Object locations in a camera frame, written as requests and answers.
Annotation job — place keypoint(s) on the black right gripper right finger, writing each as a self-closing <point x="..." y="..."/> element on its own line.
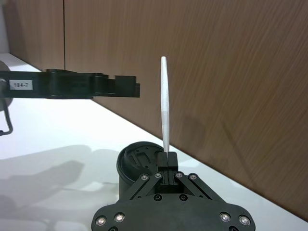
<point x="172" y="166"/>

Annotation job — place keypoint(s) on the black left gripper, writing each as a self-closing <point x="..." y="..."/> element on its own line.
<point x="55" y="84"/>

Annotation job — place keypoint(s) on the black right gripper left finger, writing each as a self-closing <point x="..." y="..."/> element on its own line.
<point x="163" y="166"/>

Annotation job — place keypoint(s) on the white plastic stick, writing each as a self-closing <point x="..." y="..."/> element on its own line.
<point x="165" y="96"/>

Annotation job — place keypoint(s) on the black cylindrical container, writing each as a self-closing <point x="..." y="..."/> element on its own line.
<point x="125" y="178"/>

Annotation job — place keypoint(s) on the brown wood panel wall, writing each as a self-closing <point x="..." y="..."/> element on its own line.
<point x="216" y="72"/>

